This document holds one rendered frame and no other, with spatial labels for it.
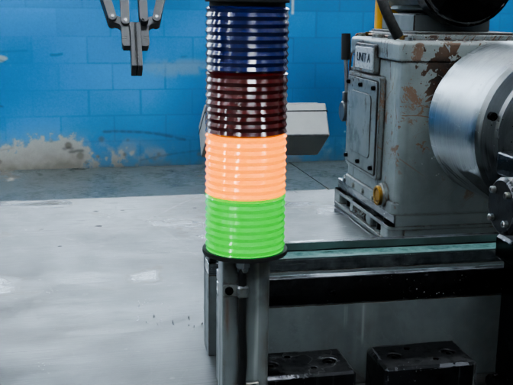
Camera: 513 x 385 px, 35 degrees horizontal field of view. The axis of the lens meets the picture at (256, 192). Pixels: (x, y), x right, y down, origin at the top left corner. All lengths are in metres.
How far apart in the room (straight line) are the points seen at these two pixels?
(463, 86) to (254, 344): 0.72
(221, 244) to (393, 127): 0.89
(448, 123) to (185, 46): 5.26
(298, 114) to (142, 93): 5.33
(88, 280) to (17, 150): 5.21
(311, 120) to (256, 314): 0.54
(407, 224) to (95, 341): 0.64
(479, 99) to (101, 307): 0.60
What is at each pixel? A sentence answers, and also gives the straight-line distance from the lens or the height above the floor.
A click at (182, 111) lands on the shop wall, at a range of 6.49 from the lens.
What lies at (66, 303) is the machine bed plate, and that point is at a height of 0.80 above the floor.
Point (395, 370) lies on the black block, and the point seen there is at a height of 0.86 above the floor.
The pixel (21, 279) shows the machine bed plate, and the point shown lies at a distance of 1.32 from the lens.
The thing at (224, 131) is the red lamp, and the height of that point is 1.12.
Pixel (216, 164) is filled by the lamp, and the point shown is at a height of 1.10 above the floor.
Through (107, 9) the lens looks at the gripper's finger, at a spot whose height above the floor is 1.21.
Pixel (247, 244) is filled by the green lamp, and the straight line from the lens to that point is 0.59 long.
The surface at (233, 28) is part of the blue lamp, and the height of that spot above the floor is 1.20.
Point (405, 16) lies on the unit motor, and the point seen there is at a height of 1.20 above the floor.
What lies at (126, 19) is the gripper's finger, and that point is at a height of 1.19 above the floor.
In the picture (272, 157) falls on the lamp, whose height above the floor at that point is 1.11.
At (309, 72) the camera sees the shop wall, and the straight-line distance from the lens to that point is 6.68.
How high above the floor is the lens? 1.21
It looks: 12 degrees down
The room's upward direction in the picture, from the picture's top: 1 degrees clockwise
